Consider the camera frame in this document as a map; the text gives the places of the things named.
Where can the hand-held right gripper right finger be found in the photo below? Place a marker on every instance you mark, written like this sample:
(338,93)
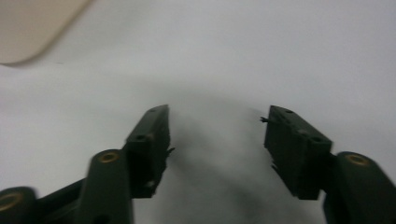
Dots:
(295,149)

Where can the beige board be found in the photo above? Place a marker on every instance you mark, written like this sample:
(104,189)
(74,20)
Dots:
(29,26)

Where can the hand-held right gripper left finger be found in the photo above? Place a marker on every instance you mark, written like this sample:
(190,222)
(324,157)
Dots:
(148,149)

